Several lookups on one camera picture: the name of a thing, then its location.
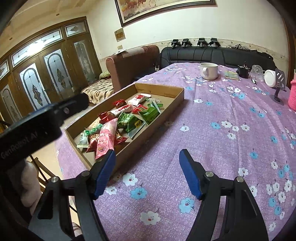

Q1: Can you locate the white ceramic mug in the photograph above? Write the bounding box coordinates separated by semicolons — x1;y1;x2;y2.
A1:
200;63;219;80

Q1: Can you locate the green yellow-label snack packet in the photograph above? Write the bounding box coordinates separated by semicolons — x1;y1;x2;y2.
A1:
117;113;145;139

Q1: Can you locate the purple floral tablecloth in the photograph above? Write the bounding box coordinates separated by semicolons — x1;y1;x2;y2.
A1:
54;62;296;241

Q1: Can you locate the black leather sofa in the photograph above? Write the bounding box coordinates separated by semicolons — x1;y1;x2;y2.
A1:
159;46;277;71

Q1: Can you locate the shiny dark red snack bag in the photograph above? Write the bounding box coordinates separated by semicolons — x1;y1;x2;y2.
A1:
98;111;115;125

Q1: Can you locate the pink knitted thermos bottle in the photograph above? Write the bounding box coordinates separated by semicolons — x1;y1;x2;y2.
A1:
288;78;296;111

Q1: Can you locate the white gloved hand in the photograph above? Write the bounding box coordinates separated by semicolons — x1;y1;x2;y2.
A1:
21;161;42;214

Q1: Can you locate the small black pouch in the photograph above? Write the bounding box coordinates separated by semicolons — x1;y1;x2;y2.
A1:
236;65;249;79

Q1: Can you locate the red black-label snack packet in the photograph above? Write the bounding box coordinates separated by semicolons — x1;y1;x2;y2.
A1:
132;104;148;114

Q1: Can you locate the framed horse painting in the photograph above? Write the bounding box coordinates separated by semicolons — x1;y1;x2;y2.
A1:
114;0;216;27

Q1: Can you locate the white red snack packet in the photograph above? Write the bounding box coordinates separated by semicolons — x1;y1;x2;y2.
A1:
127;93;151;106

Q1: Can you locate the green twisted candy wrapper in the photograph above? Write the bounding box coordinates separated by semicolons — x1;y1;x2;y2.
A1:
84;123;103;137

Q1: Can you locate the clear glass jar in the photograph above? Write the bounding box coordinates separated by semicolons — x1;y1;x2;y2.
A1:
250;65;264;82

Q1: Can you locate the cardboard tray box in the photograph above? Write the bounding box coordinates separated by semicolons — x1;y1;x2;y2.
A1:
65;83;185;172

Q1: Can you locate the pink My Melody snack packet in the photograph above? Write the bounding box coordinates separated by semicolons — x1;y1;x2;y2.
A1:
95;118;118;160

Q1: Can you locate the white round container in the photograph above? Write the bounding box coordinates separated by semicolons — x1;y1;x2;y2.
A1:
264;70;276;87

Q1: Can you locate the clear green-ended pastry packet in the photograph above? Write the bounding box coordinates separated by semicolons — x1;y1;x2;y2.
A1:
147;98;164;110

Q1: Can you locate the small red candy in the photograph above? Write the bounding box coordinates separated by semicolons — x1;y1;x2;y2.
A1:
113;99;127;108

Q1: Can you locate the wooden glass panel door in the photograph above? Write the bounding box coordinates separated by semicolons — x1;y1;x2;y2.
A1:
1;16;102;123

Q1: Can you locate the green notebook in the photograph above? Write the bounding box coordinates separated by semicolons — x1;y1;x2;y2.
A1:
224;71;240;81

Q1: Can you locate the brown armchair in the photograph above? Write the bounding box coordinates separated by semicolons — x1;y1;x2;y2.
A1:
106;45;159;92

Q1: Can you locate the grey phone stand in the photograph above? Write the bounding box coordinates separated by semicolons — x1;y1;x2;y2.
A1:
271;68;285;106

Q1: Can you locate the patterned bed cushion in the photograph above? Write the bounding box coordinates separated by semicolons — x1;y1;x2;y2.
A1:
81;71;114;104

